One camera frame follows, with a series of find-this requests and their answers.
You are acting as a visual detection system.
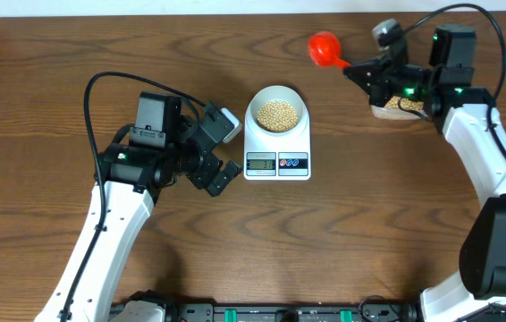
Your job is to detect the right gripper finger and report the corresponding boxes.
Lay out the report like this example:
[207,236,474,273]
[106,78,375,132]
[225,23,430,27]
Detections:
[344,56,390,72]
[343,66,383,97]

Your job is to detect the red plastic measuring scoop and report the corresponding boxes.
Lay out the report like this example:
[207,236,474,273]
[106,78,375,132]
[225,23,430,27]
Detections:
[308,31,351,69]

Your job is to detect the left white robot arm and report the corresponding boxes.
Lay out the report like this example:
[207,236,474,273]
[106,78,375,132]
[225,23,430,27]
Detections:
[37,92,242,321]

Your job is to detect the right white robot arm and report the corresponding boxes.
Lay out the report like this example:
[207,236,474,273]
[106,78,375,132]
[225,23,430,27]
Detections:
[343,20,506,321]

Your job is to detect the white digital kitchen scale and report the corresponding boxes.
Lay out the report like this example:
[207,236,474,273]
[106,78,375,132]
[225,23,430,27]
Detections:
[244,109,311,181]

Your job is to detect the soybeans in bowl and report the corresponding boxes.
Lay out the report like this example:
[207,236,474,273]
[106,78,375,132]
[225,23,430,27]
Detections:
[257,100,299,133]

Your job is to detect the white round bowl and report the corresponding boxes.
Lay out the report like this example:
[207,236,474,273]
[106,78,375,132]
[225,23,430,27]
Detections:
[246,85,308,136]

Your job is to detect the clear plastic soybean container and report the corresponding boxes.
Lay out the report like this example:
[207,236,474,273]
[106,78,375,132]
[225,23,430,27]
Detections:
[371,97,427,121]

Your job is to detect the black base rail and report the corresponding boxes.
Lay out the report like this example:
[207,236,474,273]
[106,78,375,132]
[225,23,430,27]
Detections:
[109,290,424,322]

